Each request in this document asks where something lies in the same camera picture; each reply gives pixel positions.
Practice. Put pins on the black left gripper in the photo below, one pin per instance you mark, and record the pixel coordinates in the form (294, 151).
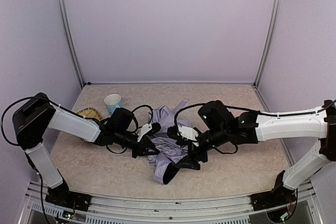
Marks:
(142, 149)

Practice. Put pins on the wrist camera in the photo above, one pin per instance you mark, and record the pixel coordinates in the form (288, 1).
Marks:
(183, 135)
(148, 130)

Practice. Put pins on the lilac folding umbrella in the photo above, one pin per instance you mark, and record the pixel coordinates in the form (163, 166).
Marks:
(170, 153)

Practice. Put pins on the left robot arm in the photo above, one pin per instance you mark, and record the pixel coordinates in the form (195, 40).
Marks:
(39, 113)

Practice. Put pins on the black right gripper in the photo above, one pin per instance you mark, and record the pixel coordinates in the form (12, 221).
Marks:
(196, 158)

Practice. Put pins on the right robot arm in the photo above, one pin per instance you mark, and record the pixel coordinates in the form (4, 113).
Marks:
(253, 127)

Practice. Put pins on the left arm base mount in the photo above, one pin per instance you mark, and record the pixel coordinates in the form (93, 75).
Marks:
(69, 199)

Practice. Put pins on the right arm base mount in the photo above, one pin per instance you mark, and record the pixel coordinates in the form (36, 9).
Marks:
(272, 198)

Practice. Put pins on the right frame post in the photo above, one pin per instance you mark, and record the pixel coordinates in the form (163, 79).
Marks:
(268, 42)

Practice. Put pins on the aluminium front rail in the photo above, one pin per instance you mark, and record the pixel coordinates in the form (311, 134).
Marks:
(115, 209)

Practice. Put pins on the woven bamboo tray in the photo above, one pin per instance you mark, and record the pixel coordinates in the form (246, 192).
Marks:
(91, 113)

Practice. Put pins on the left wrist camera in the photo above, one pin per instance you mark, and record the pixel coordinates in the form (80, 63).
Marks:
(148, 130)

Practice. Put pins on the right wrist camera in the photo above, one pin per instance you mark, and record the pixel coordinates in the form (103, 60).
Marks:
(183, 135)

